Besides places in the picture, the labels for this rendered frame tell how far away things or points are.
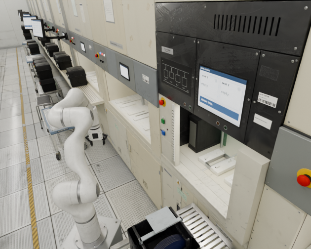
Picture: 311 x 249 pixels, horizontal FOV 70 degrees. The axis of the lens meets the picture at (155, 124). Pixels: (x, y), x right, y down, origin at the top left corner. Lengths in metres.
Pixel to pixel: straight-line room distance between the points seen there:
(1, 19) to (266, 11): 13.96
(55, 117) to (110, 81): 1.72
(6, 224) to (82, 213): 1.74
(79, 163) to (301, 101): 0.98
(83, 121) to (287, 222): 1.00
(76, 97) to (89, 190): 0.49
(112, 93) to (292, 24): 2.37
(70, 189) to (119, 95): 1.93
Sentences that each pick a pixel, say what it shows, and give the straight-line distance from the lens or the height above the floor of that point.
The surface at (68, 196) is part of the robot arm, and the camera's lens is 1.22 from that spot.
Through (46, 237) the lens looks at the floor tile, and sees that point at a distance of 2.64.
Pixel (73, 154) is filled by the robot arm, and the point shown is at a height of 1.32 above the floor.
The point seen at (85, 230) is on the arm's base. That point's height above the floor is 0.89.
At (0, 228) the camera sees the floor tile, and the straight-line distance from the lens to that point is 2.97.
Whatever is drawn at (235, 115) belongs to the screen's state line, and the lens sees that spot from 1.03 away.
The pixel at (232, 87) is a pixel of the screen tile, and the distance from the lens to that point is 1.00.
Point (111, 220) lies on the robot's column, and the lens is 1.56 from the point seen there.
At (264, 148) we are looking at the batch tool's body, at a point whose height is 1.44.
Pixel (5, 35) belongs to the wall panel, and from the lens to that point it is 14.48.
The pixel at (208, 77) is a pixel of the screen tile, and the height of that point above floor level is 1.64.
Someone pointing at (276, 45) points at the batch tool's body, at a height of 1.82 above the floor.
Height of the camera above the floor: 1.98
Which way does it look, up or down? 30 degrees down
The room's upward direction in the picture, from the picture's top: 3 degrees counter-clockwise
